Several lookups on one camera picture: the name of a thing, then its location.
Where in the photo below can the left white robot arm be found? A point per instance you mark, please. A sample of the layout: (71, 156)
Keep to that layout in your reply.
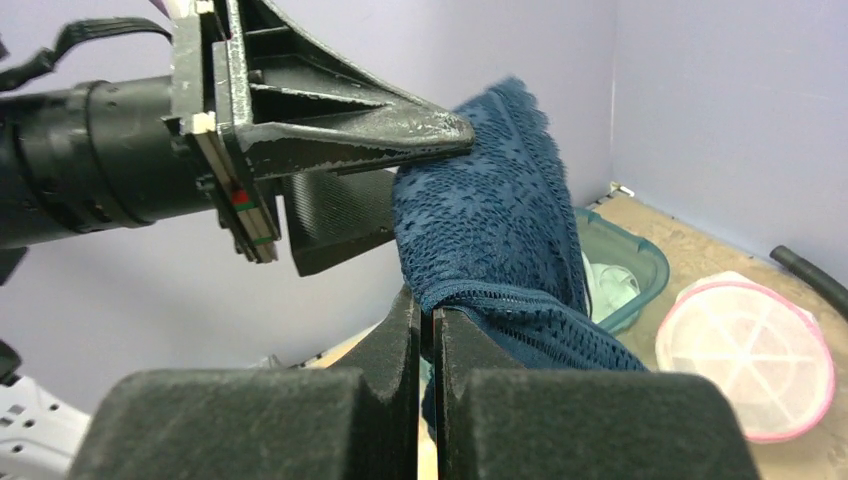
(91, 158)

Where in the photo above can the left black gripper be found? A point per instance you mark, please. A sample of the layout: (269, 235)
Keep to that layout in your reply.
(255, 96)

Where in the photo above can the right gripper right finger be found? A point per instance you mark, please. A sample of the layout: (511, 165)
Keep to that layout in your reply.
(498, 420)

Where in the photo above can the teal plastic bin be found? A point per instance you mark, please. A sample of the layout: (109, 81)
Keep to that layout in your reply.
(606, 242)

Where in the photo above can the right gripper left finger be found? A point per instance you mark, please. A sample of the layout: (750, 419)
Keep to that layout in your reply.
(355, 419)

